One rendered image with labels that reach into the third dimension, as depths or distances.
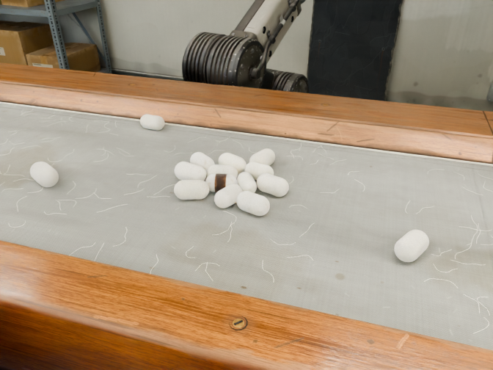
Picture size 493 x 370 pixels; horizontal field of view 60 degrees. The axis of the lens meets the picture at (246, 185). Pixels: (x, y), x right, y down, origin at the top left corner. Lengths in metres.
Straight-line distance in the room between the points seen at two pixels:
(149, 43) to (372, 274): 2.69
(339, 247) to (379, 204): 0.09
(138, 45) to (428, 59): 1.75
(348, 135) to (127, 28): 2.56
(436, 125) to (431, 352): 0.36
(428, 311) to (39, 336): 0.28
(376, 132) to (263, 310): 0.34
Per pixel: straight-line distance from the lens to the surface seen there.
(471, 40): 2.48
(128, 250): 0.39
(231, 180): 0.44
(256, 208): 0.41
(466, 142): 0.58
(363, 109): 0.62
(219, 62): 0.83
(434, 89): 2.54
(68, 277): 0.34
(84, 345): 0.33
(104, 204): 0.46
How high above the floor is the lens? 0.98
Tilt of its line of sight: 32 degrees down
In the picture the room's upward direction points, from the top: straight up
